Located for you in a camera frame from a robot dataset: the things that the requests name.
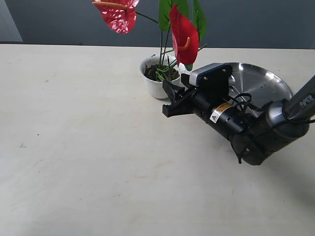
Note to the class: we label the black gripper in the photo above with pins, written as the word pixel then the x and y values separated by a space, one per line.
pixel 219 114

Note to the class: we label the artificial red anthurium plant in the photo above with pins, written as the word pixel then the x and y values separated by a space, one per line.
pixel 184 27

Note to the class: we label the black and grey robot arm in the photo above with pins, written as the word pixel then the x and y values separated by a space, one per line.
pixel 254 132

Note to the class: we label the white plastic flower pot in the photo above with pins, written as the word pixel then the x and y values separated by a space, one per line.
pixel 155 88

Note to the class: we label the round stainless steel plate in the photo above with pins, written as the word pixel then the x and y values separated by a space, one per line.
pixel 255 84

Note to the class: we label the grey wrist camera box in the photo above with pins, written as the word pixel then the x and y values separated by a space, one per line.
pixel 212 79

